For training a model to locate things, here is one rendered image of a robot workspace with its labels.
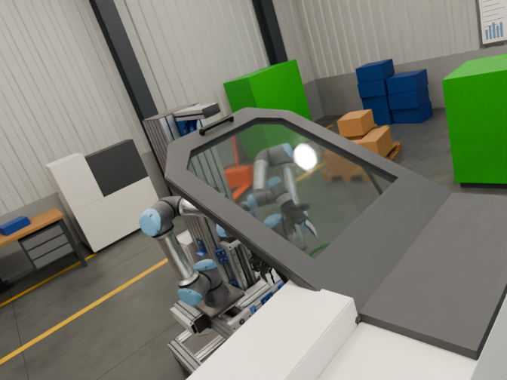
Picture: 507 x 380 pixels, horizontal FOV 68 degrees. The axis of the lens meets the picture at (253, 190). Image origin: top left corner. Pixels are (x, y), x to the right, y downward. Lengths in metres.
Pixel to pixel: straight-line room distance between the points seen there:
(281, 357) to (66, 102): 6.72
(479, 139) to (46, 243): 5.66
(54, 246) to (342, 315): 5.43
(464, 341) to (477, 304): 0.12
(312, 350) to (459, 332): 0.33
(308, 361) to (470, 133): 4.02
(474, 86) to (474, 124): 0.41
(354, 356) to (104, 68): 7.04
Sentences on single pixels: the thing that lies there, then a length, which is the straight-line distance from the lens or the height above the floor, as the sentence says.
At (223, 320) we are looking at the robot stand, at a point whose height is 0.98.
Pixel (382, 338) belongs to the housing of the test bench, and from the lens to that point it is 1.04.
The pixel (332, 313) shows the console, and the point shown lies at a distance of 1.01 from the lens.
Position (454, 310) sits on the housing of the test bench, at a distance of 1.06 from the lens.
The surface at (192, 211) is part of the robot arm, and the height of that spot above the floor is 1.59.
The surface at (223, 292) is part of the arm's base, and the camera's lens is 2.08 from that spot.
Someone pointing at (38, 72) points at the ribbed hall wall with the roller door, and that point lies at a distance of 7.33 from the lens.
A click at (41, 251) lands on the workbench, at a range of 6.13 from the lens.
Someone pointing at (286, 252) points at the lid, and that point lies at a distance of 1.14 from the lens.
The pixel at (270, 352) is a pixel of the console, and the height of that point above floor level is 1.55.
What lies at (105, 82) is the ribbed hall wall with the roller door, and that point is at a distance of 7.52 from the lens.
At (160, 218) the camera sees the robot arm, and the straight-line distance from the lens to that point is 1.77.
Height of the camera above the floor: 2.20
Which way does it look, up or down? 20 degrees down
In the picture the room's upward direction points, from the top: 18 degrees counter-clockwise
